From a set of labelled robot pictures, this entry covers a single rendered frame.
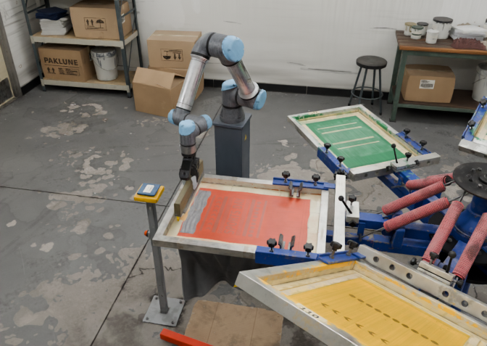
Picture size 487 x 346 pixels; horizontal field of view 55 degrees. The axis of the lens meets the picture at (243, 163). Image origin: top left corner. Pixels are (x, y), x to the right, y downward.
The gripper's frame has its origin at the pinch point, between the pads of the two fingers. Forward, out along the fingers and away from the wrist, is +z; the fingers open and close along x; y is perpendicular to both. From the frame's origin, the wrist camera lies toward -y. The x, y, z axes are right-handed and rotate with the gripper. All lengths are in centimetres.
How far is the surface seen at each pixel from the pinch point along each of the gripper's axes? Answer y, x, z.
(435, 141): 280, -180, 110
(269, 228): -7.4, -41.3, 13.7
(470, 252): -32, -124, -7
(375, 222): -3, -90, 6
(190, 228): -15.0, -4.1, 13.2
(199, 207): 1.4, -3.9, 12.9
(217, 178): 25.4, -7.4, 10.3
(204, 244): -27.8, -14.2, 10.1
